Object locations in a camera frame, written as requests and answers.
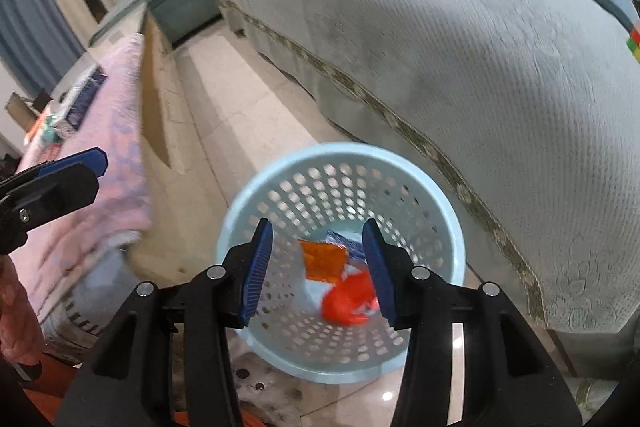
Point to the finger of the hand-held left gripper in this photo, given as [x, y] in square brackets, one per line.
[50, 197]
[85, 158]

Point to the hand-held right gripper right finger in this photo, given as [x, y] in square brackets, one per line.
[377, 277]

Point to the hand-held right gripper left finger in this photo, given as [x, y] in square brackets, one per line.
[257, 272]

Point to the red plastic bag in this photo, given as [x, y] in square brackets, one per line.
[347, 299]

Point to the blue white wrapper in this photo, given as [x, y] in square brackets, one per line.
[345, 244]

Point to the orange snack wrapper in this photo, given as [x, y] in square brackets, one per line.
[322, 259]

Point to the light blue perforated plastic basket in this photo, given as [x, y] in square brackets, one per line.
[280, 187]

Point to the person's left hand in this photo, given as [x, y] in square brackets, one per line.
[17, 312]

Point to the orange green small packets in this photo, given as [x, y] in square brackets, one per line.
[45, 127]

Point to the dark blue packet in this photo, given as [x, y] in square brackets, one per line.
[85, 99]

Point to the pink floral blanket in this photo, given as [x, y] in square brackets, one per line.
[115, 107]

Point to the brown cardboard box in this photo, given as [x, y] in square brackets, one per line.
[25, 109]

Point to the blue curtain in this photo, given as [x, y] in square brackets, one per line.
[30, 32]

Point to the teal fabric sofa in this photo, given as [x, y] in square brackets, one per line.
[425, 82]

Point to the colourful puzzle cube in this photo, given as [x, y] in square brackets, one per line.
[635, 44]

